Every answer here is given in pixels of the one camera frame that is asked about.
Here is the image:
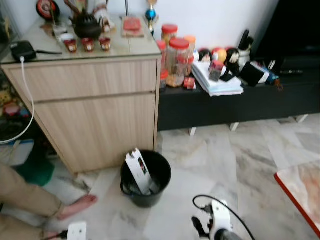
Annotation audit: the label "black rubbish bin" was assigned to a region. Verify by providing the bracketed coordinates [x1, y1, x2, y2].
[120, 149, 173, 209]

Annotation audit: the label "tall white cardboard box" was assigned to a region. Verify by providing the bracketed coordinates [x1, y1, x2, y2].
[125, 147, 154, 196]

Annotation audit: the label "marble table with red edge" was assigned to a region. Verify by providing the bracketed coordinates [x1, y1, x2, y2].
[273, 161, 320, 239]

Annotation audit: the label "person's bare foot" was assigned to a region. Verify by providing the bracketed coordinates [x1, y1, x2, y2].
[56, 194, 99, 221]

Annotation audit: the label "black low TV console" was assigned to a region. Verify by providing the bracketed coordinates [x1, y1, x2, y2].
[157, 54, 320, 132]

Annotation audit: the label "stack of white papers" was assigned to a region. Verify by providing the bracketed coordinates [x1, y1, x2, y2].
[191, 61, 245, 97]

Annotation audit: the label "small red box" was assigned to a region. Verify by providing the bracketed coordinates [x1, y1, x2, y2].
[183, 77, 197, 91]

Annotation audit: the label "light wooden cabinet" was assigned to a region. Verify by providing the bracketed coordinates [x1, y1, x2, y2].
[1, 20, 162, 175]

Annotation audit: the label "small glass jar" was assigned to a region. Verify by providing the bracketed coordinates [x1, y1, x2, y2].
[209, 60, 225, 82]

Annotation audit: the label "black square box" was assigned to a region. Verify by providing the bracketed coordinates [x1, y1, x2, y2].
[239, 61, 266, 87]

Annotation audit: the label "large clear jar red lid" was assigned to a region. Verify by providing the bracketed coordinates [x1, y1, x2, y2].
[166, 38, 191, 88]

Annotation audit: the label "black-haired doll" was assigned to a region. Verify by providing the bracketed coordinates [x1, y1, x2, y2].
[225, 47, 241, 71]

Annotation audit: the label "green bag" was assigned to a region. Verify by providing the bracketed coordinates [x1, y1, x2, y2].
[14, 145, 56, 187]

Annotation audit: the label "slim clear jar red lid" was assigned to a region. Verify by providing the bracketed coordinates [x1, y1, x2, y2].
[156, 40, 168, 71]

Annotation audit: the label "person's leg khaki trousers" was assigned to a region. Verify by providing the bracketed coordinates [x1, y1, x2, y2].
[0, 162, 64, 219]
[0, 214, 51, 240]

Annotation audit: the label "white holder with black items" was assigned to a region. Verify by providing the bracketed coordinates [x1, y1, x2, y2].
[238, 30, 256, 71]

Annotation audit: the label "clear jar orange lid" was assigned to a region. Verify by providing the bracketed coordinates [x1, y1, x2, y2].
[183, 34, 197, 63]

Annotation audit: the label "small clear jar red lid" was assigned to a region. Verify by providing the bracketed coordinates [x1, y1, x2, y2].
[161, 23, 179, 43]

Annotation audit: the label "red and white cup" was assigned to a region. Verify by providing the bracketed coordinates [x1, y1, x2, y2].
[81, 37, 96, 53]
[98, 36, 112, 52]
[62, 34, 79, 54]

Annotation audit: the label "wooden tray with red block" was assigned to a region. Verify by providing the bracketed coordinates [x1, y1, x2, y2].
[121, 16, 146, 39]

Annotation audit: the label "blue and gold trophy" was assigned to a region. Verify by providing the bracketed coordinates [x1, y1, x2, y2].
[145, 0, 159, 35]

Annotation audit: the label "black television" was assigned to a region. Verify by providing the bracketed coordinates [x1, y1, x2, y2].
[254, 0, 320, 62]

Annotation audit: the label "white figurine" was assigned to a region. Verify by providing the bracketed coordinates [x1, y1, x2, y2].
[92, 2, 115, 34]

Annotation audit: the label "red round ornament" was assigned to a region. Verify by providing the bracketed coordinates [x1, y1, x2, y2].
[35, 0, 61, 21]

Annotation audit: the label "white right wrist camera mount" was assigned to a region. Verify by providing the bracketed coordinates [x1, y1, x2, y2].
[209, 199, 234, 240]

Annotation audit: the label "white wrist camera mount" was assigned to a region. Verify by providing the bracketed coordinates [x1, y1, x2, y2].
[209, 199, 234, 240]
[66, 221, 88, 240]

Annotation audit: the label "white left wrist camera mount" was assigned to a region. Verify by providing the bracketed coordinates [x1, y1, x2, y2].
[66, 221, 88, 240]

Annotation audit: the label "white power cable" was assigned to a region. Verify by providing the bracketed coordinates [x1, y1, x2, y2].
[0, 56, 36, 146]

